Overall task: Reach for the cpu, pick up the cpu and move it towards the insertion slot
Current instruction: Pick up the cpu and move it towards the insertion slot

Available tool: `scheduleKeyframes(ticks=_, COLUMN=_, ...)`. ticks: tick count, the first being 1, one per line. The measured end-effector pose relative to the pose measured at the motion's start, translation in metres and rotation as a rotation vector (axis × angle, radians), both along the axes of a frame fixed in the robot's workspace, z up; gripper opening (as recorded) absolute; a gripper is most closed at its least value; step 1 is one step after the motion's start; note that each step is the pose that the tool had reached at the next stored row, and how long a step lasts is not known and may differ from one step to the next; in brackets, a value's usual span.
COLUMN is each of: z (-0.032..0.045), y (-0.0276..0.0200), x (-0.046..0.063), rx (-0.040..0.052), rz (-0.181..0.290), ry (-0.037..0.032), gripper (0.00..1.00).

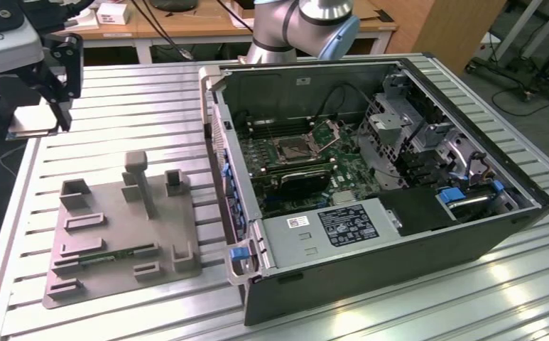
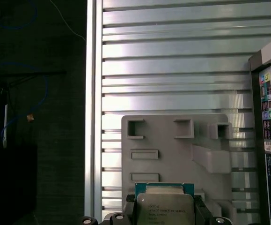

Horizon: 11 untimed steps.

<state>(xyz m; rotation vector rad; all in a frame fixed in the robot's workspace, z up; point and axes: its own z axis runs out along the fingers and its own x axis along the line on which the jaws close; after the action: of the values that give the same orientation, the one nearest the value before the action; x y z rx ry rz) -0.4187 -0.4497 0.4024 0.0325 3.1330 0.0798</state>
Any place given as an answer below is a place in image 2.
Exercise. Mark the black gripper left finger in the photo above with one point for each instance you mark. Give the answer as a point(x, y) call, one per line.
point(129, 208)

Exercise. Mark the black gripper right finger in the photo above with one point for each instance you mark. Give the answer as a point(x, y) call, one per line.
point(202, 211)

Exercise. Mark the silver CPU green edge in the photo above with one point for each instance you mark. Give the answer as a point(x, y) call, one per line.
point(165, 206)

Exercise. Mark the grey parts rack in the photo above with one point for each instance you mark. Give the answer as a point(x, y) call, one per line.
point(172, 152)

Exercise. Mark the black open PC case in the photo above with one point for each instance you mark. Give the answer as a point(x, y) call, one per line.
point(254, 117)

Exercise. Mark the black floor box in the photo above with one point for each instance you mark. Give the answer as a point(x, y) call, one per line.
point(9, 182)

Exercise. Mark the small tan tag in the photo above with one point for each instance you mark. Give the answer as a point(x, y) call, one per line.
point(30, 117)

